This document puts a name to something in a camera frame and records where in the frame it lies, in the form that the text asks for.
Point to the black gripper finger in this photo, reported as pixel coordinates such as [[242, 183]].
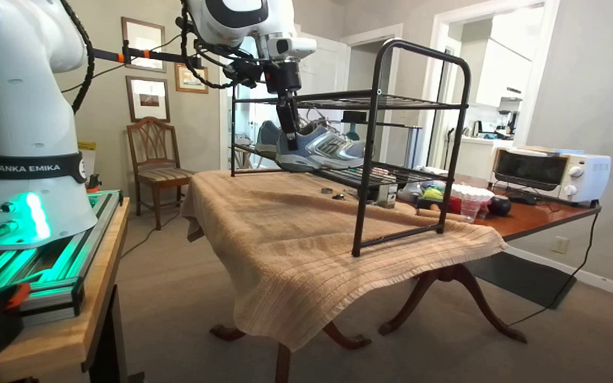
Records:
[[287, 116]]

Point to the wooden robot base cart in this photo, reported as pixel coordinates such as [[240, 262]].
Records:
[[68, 328]]

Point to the yellow green ball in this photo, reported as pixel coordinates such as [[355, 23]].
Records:
[[431, 196]]

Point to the blue grey sneaker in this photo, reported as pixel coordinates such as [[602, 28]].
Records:
[[321, 147]]

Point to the black metal shoe rack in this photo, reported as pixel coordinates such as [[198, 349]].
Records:
[[374, 179]]

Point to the framed picture upper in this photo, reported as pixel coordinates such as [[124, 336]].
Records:
[[145, 36]]

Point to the framed picture right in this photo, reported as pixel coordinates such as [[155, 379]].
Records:
[[190, 80]]

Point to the beige tablecloth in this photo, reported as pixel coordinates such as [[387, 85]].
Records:
[[285, 243]]

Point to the framed picture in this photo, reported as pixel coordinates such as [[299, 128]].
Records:
[[145, 36], [147, 98], [190, 80]]

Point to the white toaster oven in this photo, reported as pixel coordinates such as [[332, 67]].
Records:
[[559, 176]]

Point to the wooden dining table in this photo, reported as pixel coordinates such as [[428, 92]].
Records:
[[521, 223]]

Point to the wooden chair striped seat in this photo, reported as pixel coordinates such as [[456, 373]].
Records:
[[155, 164]]

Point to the black computer mouse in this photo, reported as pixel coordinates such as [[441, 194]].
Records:
[[501, 205]]

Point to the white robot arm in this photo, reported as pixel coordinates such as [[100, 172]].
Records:
[[41, 169]]

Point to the framed picture lower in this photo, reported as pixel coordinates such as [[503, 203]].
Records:
[[147, 98]]

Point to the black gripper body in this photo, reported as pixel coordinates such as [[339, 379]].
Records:
[[281, 77]]

